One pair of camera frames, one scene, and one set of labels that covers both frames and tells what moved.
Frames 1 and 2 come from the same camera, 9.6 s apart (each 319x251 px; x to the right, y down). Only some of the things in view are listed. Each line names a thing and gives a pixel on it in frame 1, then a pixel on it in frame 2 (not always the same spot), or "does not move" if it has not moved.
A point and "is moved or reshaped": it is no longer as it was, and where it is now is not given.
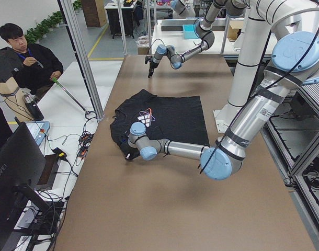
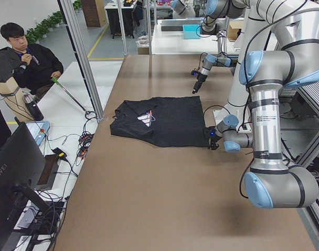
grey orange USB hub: (85, 139) does not move
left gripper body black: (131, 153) -> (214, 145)
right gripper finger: (151, 70) -> (196, 87)
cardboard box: (234, 30) does not move
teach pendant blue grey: (39, 129) does not move
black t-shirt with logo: (177, 118) is moved or reshaped
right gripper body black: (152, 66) -> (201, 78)
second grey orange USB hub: (82, 151) does not move
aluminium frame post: (72, 31) does not move
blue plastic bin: (189, 32) does not move
